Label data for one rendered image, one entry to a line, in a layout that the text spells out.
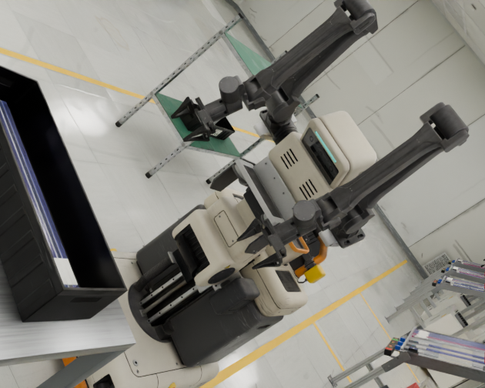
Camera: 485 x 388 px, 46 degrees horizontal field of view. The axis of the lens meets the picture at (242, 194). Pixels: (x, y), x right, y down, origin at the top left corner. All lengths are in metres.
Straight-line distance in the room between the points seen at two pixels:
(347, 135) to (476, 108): 9.11
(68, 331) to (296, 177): 0.94
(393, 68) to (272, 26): 2.62
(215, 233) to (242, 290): 0.22
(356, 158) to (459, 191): 9.00
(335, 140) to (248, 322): 0.79
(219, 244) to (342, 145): 0.53
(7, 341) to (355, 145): 1.13
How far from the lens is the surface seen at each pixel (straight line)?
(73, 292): 1.06
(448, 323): 6.70
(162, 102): 3.78
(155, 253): 2.39
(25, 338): 1.09
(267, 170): 1.85
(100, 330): 1.23
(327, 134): 1.75
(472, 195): 10.69
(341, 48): 1.76
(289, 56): 1.69
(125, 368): 2.10
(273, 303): 2.11
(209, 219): 1.95
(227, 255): 1.90
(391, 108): 10.97
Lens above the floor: 1.54
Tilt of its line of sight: 18 degrees down
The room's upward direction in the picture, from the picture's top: 53 degrees clockwise
